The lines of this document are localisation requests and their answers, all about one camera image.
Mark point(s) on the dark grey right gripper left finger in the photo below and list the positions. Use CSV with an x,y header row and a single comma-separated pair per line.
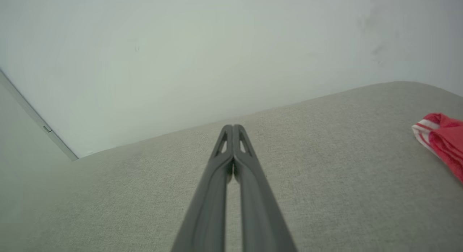
x,y
208,208

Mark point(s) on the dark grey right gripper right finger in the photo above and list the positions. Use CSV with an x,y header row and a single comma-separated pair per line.
x,y
260,215

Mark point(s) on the red white Bulls 23 jersey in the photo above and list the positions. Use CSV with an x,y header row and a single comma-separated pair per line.
x,y
448,143

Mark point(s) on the grey fabric sofa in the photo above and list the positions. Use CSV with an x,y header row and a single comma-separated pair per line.
x,y
343,172

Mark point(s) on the grey metal wall trim strip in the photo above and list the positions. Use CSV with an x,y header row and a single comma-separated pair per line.
x,y
36,118

